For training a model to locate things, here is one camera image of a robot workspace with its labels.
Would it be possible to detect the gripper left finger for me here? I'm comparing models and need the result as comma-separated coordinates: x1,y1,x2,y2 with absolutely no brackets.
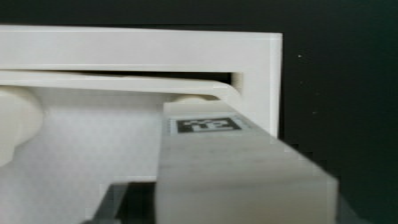
83,182,157,224

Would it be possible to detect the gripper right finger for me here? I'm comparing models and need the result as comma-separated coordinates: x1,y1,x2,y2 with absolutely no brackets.
337,196,374,224

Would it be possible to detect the white desk tabletop tray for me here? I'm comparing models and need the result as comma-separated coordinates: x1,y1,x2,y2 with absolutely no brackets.
0,70,239,224

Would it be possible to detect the white U-shaped obstacle frame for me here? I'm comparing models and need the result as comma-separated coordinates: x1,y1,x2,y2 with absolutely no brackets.
0,25,283,133

